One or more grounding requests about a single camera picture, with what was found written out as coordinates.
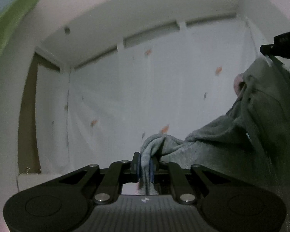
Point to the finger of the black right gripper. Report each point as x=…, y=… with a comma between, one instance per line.
x=280, y=46

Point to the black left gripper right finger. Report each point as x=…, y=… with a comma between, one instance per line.
x=168, y=178

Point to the grey fleece garment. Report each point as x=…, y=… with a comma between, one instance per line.
x=250, y=142

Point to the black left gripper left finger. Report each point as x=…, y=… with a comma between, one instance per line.
x=115, y=177

